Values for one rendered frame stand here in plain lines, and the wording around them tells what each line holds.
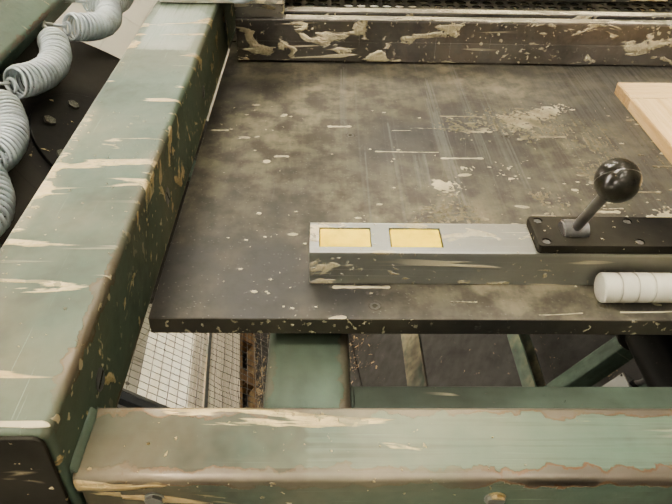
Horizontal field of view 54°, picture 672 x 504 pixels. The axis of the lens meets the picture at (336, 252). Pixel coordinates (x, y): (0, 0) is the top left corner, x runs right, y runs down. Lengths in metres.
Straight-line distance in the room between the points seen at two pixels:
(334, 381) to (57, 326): 0.25
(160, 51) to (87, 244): 0.41
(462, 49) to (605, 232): 0.54
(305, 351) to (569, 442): 0.26
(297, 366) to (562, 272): 0.28
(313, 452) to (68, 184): 0.34
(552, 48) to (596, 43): 0.07
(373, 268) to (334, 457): 0.24
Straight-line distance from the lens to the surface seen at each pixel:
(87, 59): 1.76
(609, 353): 2.39
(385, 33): 1.12
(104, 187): 0.64
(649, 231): 0.72
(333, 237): 0.65
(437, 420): 0.48
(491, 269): 0.66
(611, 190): 0.58
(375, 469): 0.46
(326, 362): 0.63
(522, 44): 1.17
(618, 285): 0.67
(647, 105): 1.06
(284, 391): 0.61
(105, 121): 0.76
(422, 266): 0.65
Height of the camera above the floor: 1.89
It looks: 22 degrees down
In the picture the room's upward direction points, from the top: 60 degrees counter-clockwise
